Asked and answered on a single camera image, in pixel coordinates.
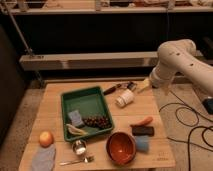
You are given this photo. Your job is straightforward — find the dark handled knife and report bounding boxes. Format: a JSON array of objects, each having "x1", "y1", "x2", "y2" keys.
[{"x1": 103, "y1": 84, "x2": 121, "y2": 95}]

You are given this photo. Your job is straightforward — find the upper metal shelf rail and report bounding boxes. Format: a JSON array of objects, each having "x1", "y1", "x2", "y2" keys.
[{"x1": 0, "y1": 0, "x2": 213, "y2": 15}]

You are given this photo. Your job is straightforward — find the yellow banana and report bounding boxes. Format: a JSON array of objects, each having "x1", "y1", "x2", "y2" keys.
[{"x1": 67, "y1": 124, "x2": 87, "y2": 135}]

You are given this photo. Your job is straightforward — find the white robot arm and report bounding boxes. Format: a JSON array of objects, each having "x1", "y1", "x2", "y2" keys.
[{"x1": 139, "y1": 39, "x2": 213, "y2": 97}]

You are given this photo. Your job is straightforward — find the red-brown bowl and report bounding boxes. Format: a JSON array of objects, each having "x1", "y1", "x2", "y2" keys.
[{"x1": 106, "y1": 132, "x2": 136, "y2": 165}]

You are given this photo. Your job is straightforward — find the small metal cup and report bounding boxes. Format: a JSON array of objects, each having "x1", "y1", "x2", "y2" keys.
[{"x1": 72, "y1": 140, "x2": 87, "y2": 155}]

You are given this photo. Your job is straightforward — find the green plastic tray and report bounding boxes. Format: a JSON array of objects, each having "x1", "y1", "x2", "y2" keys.
[{"x1": 61, "y1": 86, "x2": 114, "y2": 142}]

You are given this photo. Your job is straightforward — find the grey blue cloth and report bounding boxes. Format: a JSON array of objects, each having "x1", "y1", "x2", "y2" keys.
[{"x1": 30, "y1": 145, "x2": 56, "y2": 171}]

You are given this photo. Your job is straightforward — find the black floor cables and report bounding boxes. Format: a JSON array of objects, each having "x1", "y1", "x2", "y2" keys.
[{"x1": 158, "y1": 84, "x2": 213, "y2": 171}]

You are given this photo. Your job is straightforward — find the black rectangular eraser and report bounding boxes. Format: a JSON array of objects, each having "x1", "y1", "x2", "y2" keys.
[{"x1": 132, "y1": 126, "x2": 154, "y2": 136}]

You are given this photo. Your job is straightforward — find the metal fork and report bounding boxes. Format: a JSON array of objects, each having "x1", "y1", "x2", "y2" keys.
[{"x1": 59, "y1": 156, "x2": 94, "y2": 166}]

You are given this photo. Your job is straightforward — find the orange apple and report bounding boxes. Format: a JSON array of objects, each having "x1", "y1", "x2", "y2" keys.
[{"x1": 39, "y1": 131, "x2": 54, "y2": 147}]

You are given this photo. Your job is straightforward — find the bunch of dark grapes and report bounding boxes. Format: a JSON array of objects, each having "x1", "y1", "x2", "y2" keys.
[{"x1": 83, "y1": 116, "x2": 111, "y2": 129}]

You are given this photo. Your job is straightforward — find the orange carrot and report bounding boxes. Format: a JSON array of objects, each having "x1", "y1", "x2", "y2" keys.
[{"x1": 130, "y1": 116, "x2": 153, "y2": 127}]

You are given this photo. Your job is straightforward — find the long grey metal beam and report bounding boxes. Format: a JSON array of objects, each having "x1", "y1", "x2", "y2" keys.
[{"x1": 19, "y1": 51, "x2": 158, "y2": 71}]

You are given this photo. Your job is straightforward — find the small dark metal clip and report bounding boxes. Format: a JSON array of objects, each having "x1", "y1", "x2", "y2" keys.
[{"x1": 123, "y1": 81, "x2": 137, "y2": 91}]

